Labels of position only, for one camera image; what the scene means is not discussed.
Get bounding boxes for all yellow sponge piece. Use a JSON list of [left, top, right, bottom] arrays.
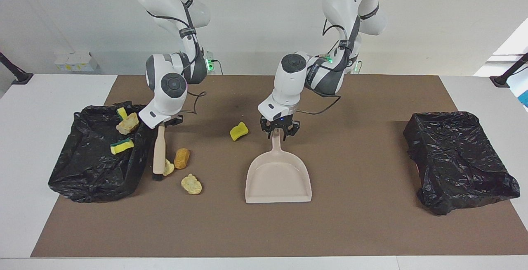
[[230, 122, 249, 142]]

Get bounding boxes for beige plastic dustpan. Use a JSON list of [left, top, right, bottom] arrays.
[[245, 130, 313, 204]]

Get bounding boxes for beige hand brush black bristles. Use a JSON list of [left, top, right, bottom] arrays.
[[152, 125, 167, 181]]

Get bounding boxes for black clamp stand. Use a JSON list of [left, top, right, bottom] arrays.
[[490, 52, 528, 88], [0, 52, 33, 85]]

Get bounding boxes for white background box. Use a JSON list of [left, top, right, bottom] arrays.
[[54, 52, 99, 72]]

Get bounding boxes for pale crumpled bread chunk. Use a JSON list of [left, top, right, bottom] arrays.
[[181, 173, 203, 195]]

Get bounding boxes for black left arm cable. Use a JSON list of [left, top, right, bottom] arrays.
[[297, 17, 355, 116]]

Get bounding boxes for brown table mat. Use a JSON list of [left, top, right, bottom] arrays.
[[31, 75, 528, 258]]

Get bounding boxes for black bag lined trash bin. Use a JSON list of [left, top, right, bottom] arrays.
[[403, 111, 521, 216], [48, 101, 158, 203]]

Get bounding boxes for brown bread roll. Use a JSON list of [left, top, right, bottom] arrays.
[[174, 148, 191, 170]]

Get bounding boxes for pale rock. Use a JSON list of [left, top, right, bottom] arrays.
[[115, 112, 140, 135]]

